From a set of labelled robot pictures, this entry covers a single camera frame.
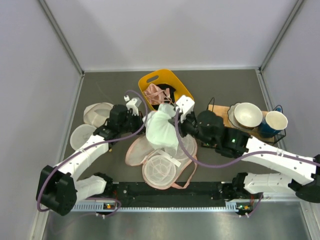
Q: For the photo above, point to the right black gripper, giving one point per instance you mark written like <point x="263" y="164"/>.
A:
<point x="181" y="126"/>

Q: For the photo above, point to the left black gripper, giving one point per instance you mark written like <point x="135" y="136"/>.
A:
<point x="139" y="121"/>

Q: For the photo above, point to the pale mint green bra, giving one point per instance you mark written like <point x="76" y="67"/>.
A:
<point x="160" y="133"/>

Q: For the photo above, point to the floral mesh laundry bag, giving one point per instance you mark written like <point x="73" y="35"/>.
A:
<point x="161" y="168"/>

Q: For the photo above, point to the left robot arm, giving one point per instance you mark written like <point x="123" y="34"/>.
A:
<point x="60" y="187"/>

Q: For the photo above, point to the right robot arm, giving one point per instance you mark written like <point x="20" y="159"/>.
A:
<point x="293" y="173"/>

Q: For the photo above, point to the pink satin bra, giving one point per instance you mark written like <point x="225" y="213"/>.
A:
<point x="157" y="96"/>

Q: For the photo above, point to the white mesh laundry bag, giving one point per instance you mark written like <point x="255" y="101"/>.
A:
<point x="97" y="114"/>

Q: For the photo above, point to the black bra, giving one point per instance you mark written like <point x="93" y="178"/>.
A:
<point x="165" y="87"/>

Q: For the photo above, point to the white scalloped plate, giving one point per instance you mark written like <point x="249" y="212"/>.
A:
<point x="231" y="116"/>

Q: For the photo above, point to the white marble plate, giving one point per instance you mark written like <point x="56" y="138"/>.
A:
<point x="80" y="135"/>

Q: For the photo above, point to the yellow plastic basket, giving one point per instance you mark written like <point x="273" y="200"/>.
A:
<point x="163" y="76"/>

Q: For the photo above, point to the white ceramic bowl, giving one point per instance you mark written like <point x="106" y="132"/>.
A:
<point x="248" y="115"/>

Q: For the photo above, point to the blue paper cup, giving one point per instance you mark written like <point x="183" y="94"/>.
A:
<point x="273" y="123"/>

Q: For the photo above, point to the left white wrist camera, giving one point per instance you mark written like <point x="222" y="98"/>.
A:
<point x="132" y="104"/>

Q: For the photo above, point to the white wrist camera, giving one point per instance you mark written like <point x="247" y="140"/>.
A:
<point x="184" y="106"/>
<point x="132" y="104"/>

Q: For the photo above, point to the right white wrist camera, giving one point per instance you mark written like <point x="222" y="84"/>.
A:
<point x="184" y="106"/>

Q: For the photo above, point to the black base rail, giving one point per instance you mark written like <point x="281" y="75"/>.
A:
<point x="197" y="194"/>

